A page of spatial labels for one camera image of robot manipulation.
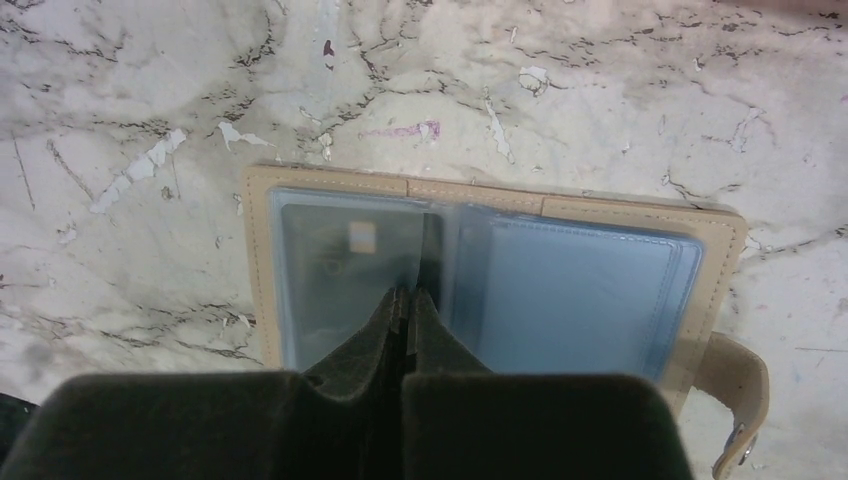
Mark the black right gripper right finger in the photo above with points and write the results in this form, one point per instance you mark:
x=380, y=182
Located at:
x=462, y=421

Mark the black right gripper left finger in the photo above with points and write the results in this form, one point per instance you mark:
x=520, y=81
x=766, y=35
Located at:
x=340, y=419

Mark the dark grey card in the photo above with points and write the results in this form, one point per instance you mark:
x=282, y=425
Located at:
x=337, y=265

